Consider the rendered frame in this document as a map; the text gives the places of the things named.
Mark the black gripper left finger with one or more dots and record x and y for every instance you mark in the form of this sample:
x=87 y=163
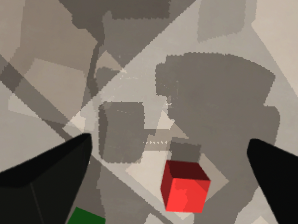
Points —
x=42 y=190

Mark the green block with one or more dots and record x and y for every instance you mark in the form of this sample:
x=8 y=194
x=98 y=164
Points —
x=81 y=216

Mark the red block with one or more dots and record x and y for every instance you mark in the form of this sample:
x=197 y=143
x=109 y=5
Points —
x=184 y=186

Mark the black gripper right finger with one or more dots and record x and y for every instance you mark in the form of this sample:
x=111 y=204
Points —
x=276 y=172

